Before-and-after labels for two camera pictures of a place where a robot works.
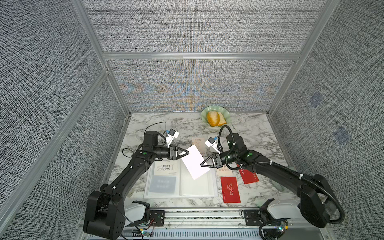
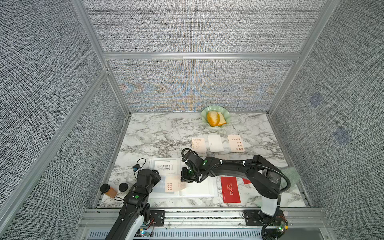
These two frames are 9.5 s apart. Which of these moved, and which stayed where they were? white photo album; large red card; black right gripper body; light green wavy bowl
Moved: black right gripper body
Stayed: white photo album; large red card; light green wavy bowl
